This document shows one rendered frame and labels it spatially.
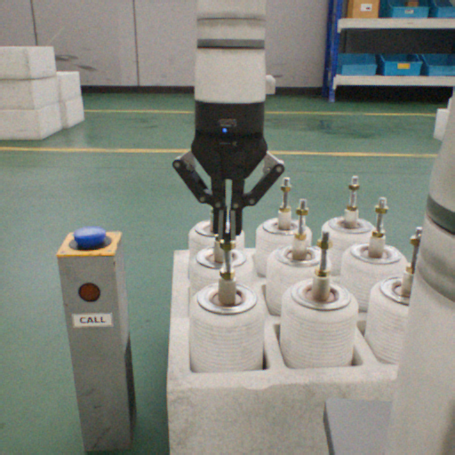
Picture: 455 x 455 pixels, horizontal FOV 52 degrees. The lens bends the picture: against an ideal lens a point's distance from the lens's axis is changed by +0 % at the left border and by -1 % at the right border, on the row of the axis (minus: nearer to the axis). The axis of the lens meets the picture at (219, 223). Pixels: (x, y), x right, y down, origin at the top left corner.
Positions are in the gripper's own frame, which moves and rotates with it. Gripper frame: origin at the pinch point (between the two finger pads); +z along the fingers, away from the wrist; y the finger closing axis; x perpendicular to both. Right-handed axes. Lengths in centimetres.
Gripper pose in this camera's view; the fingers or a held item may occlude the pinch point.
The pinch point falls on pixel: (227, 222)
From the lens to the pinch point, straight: 54.5
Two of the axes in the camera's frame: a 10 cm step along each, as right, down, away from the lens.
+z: -0.1, 9.3, 3.6
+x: 1.5, -3.5, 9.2
